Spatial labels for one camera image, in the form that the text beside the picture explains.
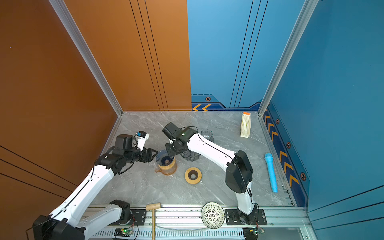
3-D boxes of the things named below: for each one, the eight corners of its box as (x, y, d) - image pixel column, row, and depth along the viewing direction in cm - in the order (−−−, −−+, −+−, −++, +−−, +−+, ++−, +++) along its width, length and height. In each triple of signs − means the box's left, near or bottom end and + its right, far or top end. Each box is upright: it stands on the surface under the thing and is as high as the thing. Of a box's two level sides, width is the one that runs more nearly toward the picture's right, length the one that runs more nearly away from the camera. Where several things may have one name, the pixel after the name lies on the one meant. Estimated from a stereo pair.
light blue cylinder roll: (269, 191, 83) (271, 189, 80) (263, 155, 98) (265, 152, 95) (276, 192, 83) (279, 190, 80) (269, 156, 97) (272, 153, 94)
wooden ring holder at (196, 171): (184, 184, 86) (184, 182, 84) (185, 168, 92) (185, 166, 90) (201, 184, 86) (201, 182, 84) (201, 168, 92) (201, 166, 90)
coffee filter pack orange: (240, 137, 107) (244, 126, 98) (237, 123, 116) (240, 111, 107) (249, 137, 107) (254, 126, 98) (245, 123, 116) (249, 111, 107)
